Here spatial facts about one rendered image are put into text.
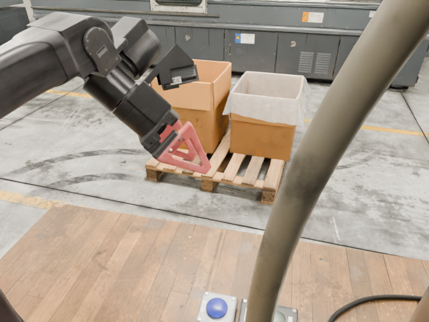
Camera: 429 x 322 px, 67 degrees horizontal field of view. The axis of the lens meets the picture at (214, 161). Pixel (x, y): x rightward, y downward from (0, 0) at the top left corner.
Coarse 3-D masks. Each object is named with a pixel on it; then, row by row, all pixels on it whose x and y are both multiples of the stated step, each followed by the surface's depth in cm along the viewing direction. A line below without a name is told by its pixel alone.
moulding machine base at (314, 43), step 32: (32, 0) 487; (64, 0) 473; (96, 0) 460; (128, 0) 447; (224, 0) 425; (160, 32) 459; (192, 32) 446; (224, 32) 435; (256, 32) 424; (288, 32) 413; (320, 32) 401; (352, 32) 391; (256, 64) 445; (288, 64) 433; (320, 64) 422; (416, 64) 392
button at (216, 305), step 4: (212, 300) 61; (216, 300) 61; (220, 300) 61; (224, 300) 62; (208, 304) 61; (212, 304) 61; (216, 304) 61; (220, 304) 61; (224, 304) 61; (208, 308) 60; (212, 308) 60; (216, 308) 60; (220, 308) 60; (224, 308) 60; (208, 312) 60; (212, 312) 59; (216, 312) 59; (220, 312) 59; (224, 312) 59; (212, 316) 59; (216, 316) 59; (220, 316) 59
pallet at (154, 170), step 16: (224, 144) 272; (224, 160) 274; (240, 160) 251; (256, 160) 251; (272, 160) 251; (160, 176) 257; (192, 176) 239; (208, 176) 234; (224, 176) 233; (256, 176) 233; (272, 176) 233; (272, 192) 224
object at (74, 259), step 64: (64, 256) 75; (128, 256) 75; (192, 256) 75; (256, 256) 75; (320, 256) 75; (384, 256) 75; (64, 320) 62; (128, 320) 62; (192, 320) 62; (320, 320) 62; (384, 320) 62
